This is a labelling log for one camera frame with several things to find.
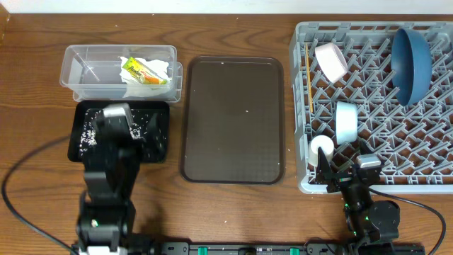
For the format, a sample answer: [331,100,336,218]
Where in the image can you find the black waste tray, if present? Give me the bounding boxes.
[67,101,169,163]

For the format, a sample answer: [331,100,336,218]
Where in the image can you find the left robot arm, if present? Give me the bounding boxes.
[76,113,169,254]

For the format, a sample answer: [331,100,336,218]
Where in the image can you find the grey dishwasher rack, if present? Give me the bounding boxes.
[289,21,452,194]

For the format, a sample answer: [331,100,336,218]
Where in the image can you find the pink bowl with rice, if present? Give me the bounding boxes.
[314,42,348,83]

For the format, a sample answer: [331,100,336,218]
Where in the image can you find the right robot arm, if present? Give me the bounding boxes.
[316,147,400,254]

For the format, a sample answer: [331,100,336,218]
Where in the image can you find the white cup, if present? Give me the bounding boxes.
[307,135,336,168]

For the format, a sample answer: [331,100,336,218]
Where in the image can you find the dark blue plate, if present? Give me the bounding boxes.
[391,28,432,106]

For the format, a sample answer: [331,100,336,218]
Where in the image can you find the spilled rice grains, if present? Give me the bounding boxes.
[68,108,169,163]

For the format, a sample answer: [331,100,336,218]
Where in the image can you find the white napkin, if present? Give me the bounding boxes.
[120,57,172,98]

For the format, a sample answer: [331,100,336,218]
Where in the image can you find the brown serving tray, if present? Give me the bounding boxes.
[180,56,285,185]

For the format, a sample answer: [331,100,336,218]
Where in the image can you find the clear plastic waste bin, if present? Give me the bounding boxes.
[59,45,183,103]

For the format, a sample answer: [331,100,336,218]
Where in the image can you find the light blue bowl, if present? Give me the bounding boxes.
[335,101,358,145]

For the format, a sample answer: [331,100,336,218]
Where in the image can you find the wooden chopstick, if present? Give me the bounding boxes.
[304,42,314,113]

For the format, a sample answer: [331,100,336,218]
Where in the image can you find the yellow green snack wrapper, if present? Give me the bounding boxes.
[122,57,168,85]

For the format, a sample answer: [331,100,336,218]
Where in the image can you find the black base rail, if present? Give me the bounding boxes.
[70,242,425,255]

